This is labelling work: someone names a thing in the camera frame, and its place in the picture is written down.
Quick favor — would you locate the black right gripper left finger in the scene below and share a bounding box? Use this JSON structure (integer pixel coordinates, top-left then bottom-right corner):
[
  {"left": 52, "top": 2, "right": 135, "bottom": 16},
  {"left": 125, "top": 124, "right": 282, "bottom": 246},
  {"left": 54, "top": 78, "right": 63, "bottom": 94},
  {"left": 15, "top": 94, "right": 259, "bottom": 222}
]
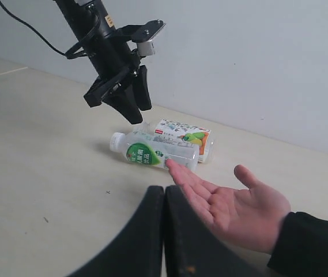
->
[{"left": 70, "top": 186, "right": 164, "bottom": 276}]

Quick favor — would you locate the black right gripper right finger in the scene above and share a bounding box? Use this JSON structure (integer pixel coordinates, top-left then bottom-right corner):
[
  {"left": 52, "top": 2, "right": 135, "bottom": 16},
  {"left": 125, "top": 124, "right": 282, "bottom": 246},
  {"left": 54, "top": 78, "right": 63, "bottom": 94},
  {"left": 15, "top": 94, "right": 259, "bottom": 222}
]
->
[{"left": 164, "top": 185, "right": 262, "bottom": 277}]

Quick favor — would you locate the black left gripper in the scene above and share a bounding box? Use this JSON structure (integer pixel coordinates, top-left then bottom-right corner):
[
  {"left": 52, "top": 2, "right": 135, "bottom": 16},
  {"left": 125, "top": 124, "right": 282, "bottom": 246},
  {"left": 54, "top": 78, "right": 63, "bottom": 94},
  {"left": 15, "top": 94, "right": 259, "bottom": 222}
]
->
[{"left": 84, "top": 43, "right": 152, "bottom": 125}]

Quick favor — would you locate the clear green-label drink bottle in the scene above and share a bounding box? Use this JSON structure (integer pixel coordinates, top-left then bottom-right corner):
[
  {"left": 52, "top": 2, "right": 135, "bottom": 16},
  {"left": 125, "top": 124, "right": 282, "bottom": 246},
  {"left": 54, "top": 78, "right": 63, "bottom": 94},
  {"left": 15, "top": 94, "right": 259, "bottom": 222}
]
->
[{"left": 110, "top": 131, "right": 199, "bottom": 171}]

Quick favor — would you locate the black sleeved forearm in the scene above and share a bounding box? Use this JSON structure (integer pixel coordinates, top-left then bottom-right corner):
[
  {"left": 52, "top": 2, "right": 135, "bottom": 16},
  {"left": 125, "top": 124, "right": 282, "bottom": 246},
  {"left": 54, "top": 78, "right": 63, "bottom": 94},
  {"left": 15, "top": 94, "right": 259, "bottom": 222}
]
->
[{"left": 267, "top": 212, "right": 328, "bottom": 276}]

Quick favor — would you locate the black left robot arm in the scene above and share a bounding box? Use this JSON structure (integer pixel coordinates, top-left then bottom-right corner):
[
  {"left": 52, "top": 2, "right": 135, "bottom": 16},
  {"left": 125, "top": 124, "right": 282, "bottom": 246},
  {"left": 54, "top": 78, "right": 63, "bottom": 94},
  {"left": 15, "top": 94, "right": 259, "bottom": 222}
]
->
[{"left": 56, "top": 1, "right": 152, "bottom": 125}]

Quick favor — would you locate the clear fruit-label bottle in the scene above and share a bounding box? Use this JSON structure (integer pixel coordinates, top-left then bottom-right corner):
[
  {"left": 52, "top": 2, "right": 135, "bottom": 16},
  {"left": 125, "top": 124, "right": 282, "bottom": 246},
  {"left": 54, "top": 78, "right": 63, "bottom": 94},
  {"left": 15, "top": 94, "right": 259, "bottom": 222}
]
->
[{"left": 133, "top": 119, "right": 214, "bottom": 163}]

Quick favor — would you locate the person's open hand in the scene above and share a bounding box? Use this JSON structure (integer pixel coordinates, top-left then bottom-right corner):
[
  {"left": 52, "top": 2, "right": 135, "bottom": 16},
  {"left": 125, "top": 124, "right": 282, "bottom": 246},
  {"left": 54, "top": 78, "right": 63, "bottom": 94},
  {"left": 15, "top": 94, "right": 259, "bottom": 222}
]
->
[{"left": 166, "top": 159, "right": 291, "bottom": 254}]

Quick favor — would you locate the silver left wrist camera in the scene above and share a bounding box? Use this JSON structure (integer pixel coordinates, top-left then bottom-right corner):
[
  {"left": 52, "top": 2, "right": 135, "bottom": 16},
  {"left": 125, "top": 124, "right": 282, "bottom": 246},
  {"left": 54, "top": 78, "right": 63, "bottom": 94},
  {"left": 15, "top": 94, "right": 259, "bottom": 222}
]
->
[{"left": 131, "top": 19, "right": 166, "bottom": 57}]

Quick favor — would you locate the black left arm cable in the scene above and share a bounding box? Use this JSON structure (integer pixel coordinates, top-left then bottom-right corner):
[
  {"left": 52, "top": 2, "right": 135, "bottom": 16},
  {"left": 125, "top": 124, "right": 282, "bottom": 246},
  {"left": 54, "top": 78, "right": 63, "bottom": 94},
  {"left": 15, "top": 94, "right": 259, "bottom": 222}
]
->
[{"left": 0, "top": 0, "right": 101, "bottom": 61}]

